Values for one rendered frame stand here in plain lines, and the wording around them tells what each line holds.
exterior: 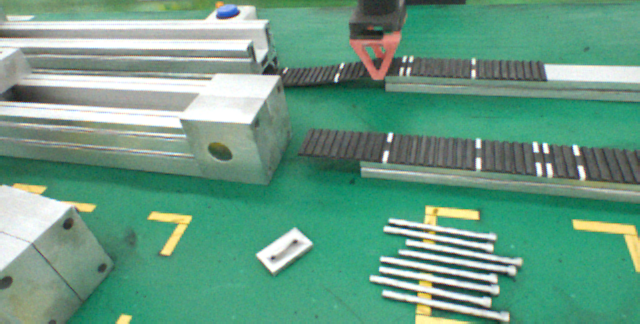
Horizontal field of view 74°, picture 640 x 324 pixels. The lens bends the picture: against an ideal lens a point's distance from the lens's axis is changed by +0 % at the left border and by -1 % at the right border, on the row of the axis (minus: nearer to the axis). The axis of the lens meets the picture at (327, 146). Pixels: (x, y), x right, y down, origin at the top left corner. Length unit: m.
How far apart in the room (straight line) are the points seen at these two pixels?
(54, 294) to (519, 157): 0.48
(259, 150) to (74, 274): 0.22
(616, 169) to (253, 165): 0.39
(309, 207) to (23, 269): 0.27
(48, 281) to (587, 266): 0.49
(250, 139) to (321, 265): 0.16
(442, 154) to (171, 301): 0.32
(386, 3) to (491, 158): 0.24
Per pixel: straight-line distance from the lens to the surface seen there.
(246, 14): 0.85
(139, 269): 0.50
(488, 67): 0.66
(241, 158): 0.51
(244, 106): 0.50
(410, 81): 0.65
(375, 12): 0.60
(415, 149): 0.50
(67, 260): 0.48
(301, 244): 0.45
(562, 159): 0.52
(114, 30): 0.88
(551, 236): 0.48
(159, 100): 0.63
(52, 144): 0.70
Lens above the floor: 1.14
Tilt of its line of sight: 39 degrees down
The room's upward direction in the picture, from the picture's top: 9 degrees counter-clockwise
